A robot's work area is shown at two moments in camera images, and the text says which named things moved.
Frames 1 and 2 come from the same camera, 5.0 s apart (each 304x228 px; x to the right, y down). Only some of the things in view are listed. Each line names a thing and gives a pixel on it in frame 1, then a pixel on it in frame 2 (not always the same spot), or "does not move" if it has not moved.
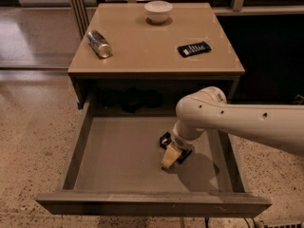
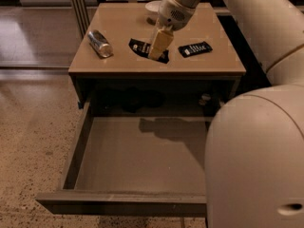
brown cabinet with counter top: (142, 57) does not move
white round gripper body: (180, 142) -> (173, 15)
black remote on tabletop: (190, 49) does not move
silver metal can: (99, 45) does not move
